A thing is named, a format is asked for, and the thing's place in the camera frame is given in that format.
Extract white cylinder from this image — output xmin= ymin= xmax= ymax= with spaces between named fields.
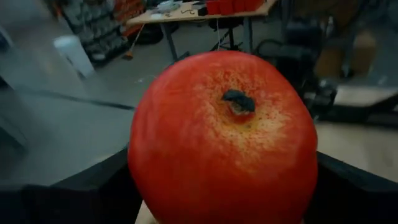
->
xmin=53 ymin=34 xmax=96 ymax=80

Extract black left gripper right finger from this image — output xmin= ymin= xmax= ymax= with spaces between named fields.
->
xmin=303 ymin=151 xmax=398 ymax=224

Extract wooden workbench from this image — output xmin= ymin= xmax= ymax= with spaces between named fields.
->
xmin=126 ymin=0 xmax=278 ymax=62

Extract broom with orange head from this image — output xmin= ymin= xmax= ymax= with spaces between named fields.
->
xmin=123 ymin=24 xmax=146 ymax=61

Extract shelf with storage bins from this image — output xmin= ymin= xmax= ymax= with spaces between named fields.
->
xmin=60 ymin=0 xmax=147 ymax=65

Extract red plastic apple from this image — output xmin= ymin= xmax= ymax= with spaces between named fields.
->
xmin=127 ymin=50 xmax=319 ymax=224

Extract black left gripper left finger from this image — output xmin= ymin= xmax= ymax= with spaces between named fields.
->
xmin=0 ymin=146 xmax=144 ymax=224

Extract red plastic bin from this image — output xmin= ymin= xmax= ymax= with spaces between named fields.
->
xmin=233 ymin=0 xmax=266 ymax=13
xmin=205 ymin=0 xmax=234 ymax=16

